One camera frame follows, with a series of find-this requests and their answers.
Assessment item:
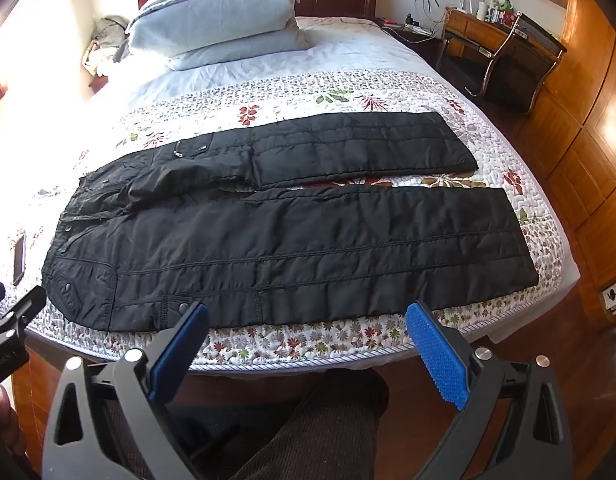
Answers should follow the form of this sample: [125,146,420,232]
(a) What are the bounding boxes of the pile of beige clothes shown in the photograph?
[82,16,133,78]

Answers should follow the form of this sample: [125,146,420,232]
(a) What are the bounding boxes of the black office chair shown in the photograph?
[435,12,564,113]

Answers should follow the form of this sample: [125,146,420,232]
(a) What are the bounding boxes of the wooden desk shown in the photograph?
[443,9,569,83]

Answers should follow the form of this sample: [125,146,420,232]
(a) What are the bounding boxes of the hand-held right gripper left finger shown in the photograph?
[42,302,210,480]

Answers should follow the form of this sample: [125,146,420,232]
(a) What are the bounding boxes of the white power strip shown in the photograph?
[404,16,435,37]

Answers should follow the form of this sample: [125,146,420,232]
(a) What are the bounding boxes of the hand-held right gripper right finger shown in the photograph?
[405,301,574,480]

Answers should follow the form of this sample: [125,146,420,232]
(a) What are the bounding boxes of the group of bottles on desk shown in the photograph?
[477,0,516,25]

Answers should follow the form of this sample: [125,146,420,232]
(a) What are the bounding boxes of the black padded pants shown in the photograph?
[42,111,540,333]

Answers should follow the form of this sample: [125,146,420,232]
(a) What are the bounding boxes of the person's left hand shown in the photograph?
[0,387,27,471]

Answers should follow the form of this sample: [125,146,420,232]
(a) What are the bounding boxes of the floral quilted bedspread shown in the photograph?
[8,15,581,373]

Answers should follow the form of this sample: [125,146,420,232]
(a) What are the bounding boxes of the dark smartphone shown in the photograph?
[12,234,28,286]

